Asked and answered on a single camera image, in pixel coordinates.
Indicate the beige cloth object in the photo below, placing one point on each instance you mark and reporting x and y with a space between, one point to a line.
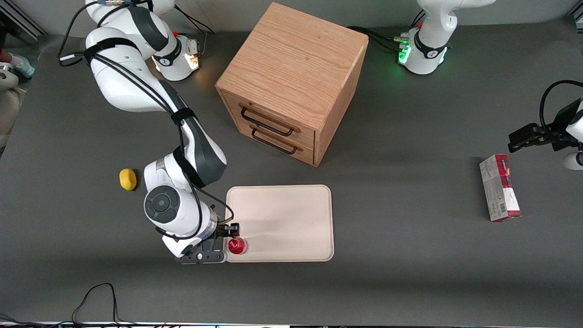
9 114

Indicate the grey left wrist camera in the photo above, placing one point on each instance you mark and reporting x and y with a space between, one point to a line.
573 161

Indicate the yellow lemon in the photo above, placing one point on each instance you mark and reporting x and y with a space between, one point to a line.
128 179

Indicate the teal red handheld device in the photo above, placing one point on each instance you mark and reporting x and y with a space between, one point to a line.
20 66

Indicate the wooden drawer front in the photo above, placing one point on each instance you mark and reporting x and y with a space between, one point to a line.
303 154
300 136

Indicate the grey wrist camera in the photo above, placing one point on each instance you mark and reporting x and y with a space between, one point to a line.
573 161
202 256

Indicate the beige rectangular tray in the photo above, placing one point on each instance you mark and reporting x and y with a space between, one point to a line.
284 218

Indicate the red coke bottle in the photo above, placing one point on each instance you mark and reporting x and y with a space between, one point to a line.
237 246

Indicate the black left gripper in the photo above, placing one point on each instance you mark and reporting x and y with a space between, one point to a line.
556 135

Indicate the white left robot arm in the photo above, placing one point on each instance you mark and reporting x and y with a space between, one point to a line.
428 45

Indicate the grey red carton box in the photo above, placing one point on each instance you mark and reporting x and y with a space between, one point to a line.
498 189

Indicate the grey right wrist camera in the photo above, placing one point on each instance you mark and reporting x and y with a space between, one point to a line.
202 256

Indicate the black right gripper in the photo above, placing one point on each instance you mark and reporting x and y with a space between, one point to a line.
224 230

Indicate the wooden drawer cabinet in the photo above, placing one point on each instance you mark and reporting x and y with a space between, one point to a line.
296 64

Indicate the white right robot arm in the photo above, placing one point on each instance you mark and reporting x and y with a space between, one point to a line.
136 86

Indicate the aluminium frame rail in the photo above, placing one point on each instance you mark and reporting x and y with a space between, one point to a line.
23 23

